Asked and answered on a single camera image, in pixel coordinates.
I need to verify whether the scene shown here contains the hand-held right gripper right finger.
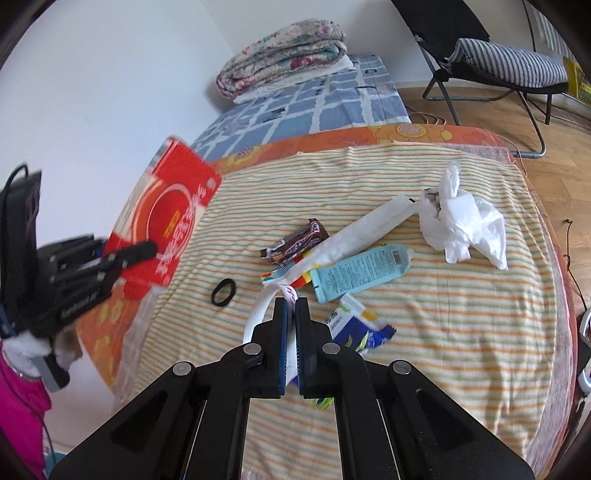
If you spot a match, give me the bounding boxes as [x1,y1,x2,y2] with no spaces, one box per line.
[295,298,534,480]

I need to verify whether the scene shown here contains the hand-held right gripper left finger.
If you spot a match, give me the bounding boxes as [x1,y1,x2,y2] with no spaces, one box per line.
[48,298,289,480]

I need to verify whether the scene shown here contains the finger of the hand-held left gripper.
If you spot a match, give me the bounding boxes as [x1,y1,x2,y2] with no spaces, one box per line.
[95,240,160,296]

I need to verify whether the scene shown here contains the white plastic strip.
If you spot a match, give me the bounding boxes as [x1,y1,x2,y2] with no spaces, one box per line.
[242,281,297,386]

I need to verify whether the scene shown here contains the blue and white snack wrapper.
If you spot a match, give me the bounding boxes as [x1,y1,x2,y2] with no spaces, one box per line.
[314,295,398,412]

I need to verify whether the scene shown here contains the red cardboard box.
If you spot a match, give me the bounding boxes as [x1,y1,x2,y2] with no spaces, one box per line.
[100,136,222,301]

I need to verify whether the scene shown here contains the black hair tie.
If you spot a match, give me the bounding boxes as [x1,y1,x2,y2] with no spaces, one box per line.
[211,278,237,306]

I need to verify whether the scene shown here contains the light blue tube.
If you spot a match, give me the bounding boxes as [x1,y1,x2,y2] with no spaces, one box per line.
[310,244,414,304]

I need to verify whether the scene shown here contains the dark chocolate bar wrapper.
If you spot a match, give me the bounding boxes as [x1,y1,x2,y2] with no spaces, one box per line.
[259,218,331,265]

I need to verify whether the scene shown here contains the long white paper sleeve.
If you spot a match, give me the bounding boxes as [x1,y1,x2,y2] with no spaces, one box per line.
[262,195,416,291]

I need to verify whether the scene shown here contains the white plastic bag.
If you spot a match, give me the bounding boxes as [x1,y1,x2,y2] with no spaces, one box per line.
[418,161,509,271]

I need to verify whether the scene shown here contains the person's left forearm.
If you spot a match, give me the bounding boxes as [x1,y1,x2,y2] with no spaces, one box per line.
[0,355,52,480]

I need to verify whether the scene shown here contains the person's left hand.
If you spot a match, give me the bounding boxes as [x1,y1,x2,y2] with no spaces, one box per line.
[0,330,56,381]

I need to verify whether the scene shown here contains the striped yellow towel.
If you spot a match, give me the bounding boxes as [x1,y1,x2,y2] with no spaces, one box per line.
[115,138,561,472]

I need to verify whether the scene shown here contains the blue checked bedsheet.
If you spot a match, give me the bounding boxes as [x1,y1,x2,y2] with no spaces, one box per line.
[189,54,411,158]

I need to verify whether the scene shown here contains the folded floral quilt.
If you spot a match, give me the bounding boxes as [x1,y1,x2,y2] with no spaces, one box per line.
[216,17,348,99]

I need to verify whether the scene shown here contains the striped cushion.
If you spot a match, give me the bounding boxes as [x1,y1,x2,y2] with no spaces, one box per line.
[445,38,568,88]

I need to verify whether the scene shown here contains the black folding chair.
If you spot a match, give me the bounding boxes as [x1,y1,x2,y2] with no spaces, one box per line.
[390,0,571,160]

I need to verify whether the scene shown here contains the tan floor cable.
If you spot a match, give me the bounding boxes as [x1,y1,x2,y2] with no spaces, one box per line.
[406,108,448,126]

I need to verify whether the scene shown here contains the black floor cable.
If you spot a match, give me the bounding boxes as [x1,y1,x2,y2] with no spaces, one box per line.
[561,219,591,315]

